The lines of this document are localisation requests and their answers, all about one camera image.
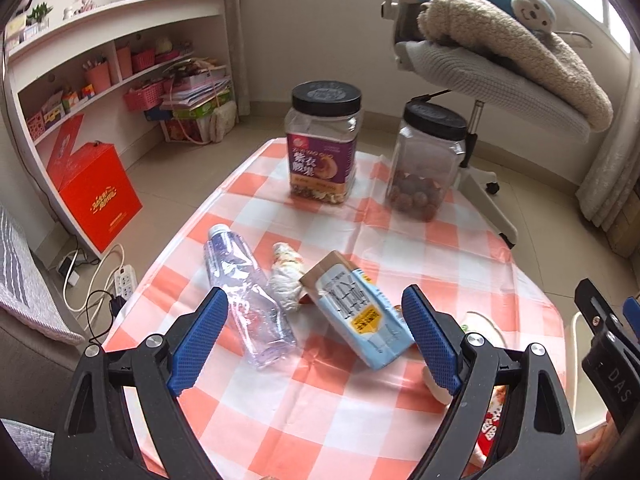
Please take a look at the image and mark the red gift box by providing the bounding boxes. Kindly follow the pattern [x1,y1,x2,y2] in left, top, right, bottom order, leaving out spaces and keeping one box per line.
[47,114,142,252]

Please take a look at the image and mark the cashew jar purple label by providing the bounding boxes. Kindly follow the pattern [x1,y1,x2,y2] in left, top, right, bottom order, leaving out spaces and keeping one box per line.
[284,80,362,205]

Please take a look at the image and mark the pink basket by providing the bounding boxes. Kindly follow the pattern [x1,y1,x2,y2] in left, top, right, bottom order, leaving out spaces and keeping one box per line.
[124,80,164,112]

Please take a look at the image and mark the person's hand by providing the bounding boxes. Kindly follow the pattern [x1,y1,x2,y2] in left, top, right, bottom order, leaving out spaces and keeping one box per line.
[578,413,620,476]

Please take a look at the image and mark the clear jar brown fruits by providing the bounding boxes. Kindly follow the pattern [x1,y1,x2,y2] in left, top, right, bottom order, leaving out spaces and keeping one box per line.
[386,99,468,222]

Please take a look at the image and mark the red white noodle cup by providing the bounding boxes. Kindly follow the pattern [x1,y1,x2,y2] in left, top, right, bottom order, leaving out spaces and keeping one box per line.
[420,364,507,466]

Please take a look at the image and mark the light blue milk carton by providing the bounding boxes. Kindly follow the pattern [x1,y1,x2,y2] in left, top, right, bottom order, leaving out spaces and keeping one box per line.
[300,252,414,370]

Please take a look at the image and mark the grey office chair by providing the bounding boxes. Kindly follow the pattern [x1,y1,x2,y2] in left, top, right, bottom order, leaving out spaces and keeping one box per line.
[377,0,594,250]

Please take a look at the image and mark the beige right curtain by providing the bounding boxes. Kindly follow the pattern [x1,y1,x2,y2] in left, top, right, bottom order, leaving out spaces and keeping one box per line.
[576,46,640,231]

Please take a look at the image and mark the beige fleece blanket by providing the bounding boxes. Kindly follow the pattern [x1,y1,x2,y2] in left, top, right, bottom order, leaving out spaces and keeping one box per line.
[418,0,614,131]

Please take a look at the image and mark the grey sofa armrest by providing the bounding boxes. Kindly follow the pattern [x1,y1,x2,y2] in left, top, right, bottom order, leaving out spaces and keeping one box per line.
[0,204,87,461]

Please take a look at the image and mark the white tissue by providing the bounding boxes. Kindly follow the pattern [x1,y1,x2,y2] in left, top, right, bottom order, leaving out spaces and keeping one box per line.
[268,242,305,312]

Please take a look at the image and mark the white power strip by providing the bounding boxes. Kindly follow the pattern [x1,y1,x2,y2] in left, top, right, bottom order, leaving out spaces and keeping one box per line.
[114,264,138,301]

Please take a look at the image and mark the checkered orange white tablecloth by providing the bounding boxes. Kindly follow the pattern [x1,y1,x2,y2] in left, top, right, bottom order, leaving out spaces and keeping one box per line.
[106,140,566,479]

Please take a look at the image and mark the white trash bin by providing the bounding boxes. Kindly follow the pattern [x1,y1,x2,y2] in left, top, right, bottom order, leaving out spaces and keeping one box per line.
[565,312,608,442]

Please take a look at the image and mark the white bookshelf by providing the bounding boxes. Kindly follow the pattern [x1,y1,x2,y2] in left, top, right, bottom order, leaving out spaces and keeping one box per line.
[3,0,238,255]

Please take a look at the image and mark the crushed clear plastic bottle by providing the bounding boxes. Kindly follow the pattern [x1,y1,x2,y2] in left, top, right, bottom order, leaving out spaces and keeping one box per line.
[204,223,297,368]

